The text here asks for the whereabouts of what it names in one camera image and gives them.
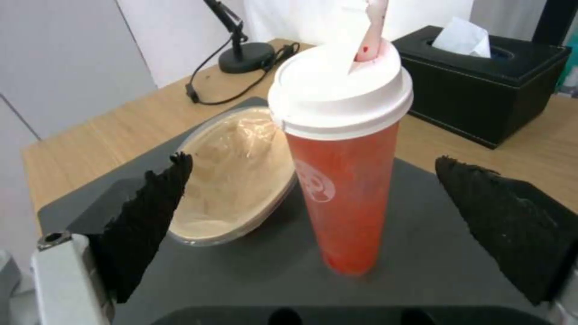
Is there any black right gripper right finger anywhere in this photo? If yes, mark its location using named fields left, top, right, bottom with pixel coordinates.
left=434, top=155, right=578, bottom=325

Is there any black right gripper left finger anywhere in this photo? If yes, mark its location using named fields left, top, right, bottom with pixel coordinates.
left=30, top=151, right=194, bottom=325

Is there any oval beige takeout container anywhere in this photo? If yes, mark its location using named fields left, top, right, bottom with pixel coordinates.
left=167, top=105, right=299, bottom=247

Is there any black tissue box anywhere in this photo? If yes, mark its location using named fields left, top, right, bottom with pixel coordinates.
left=391, top=24, right=573, bottom=149

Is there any dark grey desk mat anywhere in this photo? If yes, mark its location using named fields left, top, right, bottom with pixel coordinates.
left=37, top=97, right=578, bottom=325

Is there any red drink cup white lid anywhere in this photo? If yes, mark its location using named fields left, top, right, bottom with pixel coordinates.
left=266, top=41, right=415, bottom=278

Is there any white tissue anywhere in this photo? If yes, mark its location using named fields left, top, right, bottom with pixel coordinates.
left=430, top=16, right=492, bottom=59

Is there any black desk lamp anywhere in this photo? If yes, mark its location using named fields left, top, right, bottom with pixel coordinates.
left=201, top=0, right=277, bottom=73

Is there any pink wrapped straw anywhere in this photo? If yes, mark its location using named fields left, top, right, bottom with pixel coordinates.
left=346, top=0, right=390, bottom=76

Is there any black lamp cable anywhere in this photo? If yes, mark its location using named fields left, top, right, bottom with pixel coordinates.
left=183, top=42, right=304, bottom=106

